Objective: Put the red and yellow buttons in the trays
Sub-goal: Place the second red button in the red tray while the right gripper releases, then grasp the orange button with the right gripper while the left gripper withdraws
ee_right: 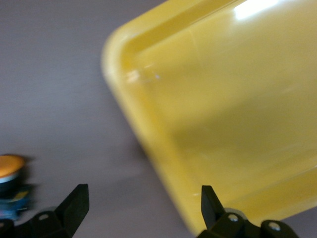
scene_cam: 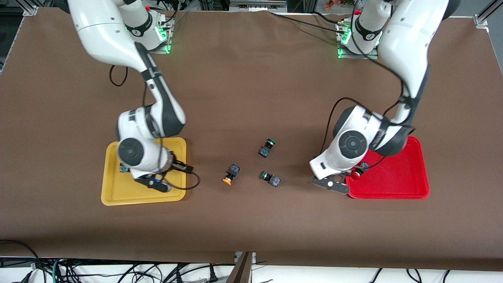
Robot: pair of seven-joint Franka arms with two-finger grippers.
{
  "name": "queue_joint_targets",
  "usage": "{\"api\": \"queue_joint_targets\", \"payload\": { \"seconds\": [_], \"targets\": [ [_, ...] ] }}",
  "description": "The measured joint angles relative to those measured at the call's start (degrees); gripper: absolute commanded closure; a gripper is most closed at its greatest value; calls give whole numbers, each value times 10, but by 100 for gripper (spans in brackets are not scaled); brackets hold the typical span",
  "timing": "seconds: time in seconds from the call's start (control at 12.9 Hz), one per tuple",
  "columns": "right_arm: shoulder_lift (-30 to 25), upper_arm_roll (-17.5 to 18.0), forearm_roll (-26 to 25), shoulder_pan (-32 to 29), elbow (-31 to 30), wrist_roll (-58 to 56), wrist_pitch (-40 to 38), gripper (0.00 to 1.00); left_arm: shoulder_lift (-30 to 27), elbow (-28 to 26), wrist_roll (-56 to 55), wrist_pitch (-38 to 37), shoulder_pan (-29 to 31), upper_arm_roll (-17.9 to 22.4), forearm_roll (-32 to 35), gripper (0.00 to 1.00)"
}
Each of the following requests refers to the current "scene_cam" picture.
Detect red push button switch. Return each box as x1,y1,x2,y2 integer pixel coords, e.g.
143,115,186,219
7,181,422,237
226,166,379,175
352,161,370,178

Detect yellow plastic tray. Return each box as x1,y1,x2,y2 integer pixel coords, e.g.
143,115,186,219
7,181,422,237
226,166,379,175
101,137,187,206

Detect red plastic tray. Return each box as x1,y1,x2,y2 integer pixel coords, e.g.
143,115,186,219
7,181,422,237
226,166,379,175
345,136,430,200

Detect brown table cover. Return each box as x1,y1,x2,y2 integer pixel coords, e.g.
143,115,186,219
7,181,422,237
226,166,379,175
0,7,503,272

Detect brown table support beam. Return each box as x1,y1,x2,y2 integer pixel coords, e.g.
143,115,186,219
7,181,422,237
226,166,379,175
225,252,254,283

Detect grey metal rack device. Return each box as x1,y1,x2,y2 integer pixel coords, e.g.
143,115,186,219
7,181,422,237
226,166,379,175
229,0,288,13

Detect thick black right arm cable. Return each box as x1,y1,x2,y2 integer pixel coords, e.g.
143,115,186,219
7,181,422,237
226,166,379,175
141,83,201,191

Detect green push button switch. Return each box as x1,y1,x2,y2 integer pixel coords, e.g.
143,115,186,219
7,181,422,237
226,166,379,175
259,138,277,158
260,171,281,188

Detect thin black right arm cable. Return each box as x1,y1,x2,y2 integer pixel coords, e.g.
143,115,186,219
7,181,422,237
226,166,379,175
109,65,129,87

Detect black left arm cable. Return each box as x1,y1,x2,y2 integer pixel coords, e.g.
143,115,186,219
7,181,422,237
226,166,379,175
320,0,413,169

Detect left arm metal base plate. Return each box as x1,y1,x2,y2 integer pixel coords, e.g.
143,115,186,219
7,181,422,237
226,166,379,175
337,22,380,60

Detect metal table bracket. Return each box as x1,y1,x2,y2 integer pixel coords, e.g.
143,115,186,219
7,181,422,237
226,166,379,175
234,252,257,265

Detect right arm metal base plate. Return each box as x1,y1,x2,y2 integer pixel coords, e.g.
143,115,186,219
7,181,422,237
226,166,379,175
149,18,172,55

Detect tangled black floor cables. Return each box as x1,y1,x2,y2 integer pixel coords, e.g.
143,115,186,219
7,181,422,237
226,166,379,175
59,259,209,283

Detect green floor cable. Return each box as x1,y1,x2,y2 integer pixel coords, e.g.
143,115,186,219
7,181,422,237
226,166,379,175
50,258,63,283

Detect long black table cable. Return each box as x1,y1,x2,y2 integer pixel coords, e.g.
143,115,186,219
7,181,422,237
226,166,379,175
270,12,346,34

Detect short black table cable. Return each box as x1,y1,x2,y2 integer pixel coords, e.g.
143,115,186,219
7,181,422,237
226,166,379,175
312,11,348,25

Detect black floor cable arc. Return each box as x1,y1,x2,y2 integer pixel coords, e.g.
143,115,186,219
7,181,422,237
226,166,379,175
0,239,40,283

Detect black base cable bundle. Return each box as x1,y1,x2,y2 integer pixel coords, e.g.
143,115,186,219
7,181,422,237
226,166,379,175
149,0,189,30

